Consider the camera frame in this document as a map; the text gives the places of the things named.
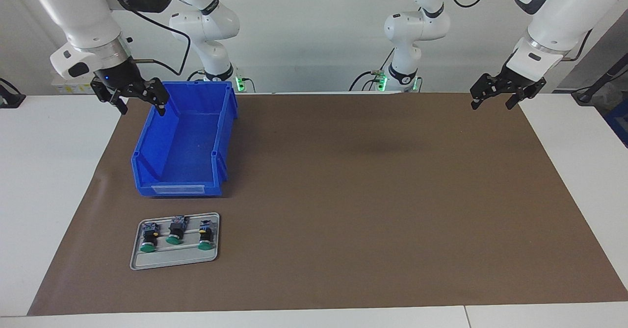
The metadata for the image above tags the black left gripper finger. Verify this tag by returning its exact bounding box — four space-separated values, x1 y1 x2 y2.
470 74 503 110
505 78 547 111

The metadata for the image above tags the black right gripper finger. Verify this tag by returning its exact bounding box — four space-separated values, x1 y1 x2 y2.
91 79 129 116
142 77 170 117

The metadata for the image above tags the green push button switch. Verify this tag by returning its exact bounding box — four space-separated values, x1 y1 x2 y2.
139 222 160 253
197 220 218 251
165 215 191 246

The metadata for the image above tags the white labelled box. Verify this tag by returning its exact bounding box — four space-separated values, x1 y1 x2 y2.
52 75 96 95

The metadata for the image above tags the blue plastic storage bin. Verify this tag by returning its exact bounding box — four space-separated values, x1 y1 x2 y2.
131 80 239 198

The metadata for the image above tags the black stand with pole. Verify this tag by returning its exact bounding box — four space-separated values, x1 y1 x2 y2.
572 63 628 106

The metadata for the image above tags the blue crate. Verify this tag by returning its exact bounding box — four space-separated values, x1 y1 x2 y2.
604 98 628 148

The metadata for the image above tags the grey metal tray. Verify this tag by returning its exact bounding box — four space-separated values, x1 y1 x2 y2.
130 212 220 271

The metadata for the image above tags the brown table mat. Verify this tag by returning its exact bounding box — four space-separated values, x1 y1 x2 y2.
27 93 628 316

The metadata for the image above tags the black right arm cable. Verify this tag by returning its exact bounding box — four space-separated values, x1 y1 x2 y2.
101 0 192 76

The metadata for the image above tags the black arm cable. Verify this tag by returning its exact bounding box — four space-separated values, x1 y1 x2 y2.
101 0 192 76
444 0 594 62

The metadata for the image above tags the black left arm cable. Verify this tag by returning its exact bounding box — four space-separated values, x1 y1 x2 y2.
444 0 594 62

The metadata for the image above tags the black clamp bracket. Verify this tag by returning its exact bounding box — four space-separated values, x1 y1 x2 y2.
0 78 26 109

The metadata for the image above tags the black left base cable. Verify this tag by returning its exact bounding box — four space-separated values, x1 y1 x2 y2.
349 49 395 92

